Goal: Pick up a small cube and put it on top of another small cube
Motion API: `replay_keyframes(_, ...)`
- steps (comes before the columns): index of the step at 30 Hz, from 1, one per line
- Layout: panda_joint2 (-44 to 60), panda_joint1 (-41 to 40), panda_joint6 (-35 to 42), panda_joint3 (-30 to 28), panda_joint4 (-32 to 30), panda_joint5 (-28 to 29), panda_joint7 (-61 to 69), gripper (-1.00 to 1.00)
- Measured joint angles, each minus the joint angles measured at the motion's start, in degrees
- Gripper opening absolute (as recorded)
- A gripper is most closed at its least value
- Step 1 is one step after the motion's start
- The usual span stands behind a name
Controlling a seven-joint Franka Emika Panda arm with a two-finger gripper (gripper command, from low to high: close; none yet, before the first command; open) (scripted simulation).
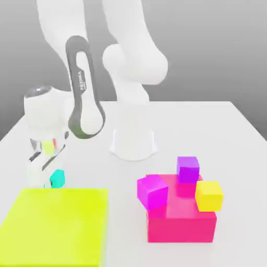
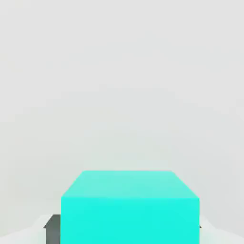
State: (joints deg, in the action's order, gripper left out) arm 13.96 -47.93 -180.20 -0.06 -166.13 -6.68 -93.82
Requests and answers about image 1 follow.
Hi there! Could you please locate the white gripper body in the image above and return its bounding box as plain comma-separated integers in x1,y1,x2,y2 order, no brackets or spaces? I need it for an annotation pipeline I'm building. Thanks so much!
26,144,67,188

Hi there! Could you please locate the small purple cube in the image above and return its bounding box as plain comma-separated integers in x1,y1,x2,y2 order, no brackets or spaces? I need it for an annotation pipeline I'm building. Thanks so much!
176,155,200,184

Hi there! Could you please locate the large yellow-green box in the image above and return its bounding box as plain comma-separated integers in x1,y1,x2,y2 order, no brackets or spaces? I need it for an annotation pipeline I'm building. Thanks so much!
0,188,110,267

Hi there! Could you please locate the small teal cube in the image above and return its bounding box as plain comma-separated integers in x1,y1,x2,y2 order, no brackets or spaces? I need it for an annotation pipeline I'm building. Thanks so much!
43,168,66,189

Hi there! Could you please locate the small yellow cube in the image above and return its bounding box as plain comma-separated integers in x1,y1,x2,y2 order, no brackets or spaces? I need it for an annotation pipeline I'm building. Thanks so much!
195,180,224,213

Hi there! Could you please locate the small magenta cube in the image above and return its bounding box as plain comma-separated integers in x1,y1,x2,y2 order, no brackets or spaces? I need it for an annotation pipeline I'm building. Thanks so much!
137,174,169,211

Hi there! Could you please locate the large pink box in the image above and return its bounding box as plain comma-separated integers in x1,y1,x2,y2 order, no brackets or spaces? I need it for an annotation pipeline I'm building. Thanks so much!
145,174,217,244

